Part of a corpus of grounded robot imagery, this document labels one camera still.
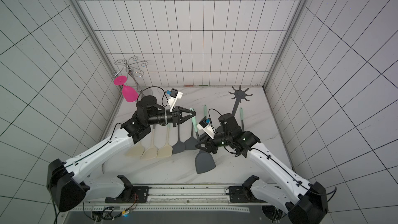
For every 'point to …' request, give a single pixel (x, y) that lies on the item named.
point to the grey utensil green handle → (180, 146)
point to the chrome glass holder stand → (129, 67)
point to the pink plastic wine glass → (130, 94)
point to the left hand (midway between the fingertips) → (192, 117)
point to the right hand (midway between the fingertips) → (197, 139)
